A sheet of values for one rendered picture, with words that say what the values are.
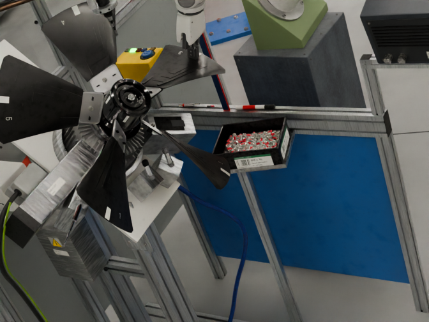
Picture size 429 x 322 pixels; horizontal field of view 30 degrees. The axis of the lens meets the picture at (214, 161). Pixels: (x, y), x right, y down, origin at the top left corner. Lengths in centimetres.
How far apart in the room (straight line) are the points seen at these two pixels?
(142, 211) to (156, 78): 39
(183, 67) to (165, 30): 122
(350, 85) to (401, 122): 96
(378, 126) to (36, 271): 137
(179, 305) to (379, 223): 73
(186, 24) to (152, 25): 121
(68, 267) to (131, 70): 69
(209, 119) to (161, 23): 93
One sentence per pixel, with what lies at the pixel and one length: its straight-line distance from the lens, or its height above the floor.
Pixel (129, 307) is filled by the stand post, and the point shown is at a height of 36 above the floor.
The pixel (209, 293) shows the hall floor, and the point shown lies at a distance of 331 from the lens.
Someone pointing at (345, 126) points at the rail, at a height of 82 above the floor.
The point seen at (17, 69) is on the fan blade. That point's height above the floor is 142.
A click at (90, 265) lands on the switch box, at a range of 259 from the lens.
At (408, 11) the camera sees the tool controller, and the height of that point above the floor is 123.
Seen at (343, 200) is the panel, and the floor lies 49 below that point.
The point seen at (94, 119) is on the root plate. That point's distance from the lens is 221.
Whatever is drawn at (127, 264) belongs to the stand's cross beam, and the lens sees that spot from 268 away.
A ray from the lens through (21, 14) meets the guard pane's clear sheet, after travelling 296.
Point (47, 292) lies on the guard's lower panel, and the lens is 312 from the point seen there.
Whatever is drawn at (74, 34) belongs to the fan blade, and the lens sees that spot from 235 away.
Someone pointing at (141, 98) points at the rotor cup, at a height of 121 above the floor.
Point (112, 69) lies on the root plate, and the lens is 227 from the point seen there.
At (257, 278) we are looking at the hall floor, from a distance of 329.
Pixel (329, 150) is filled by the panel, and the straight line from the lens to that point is 262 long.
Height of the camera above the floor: 221
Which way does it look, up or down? 33 degrees down
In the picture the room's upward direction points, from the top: 21 degrees counter-clockwise
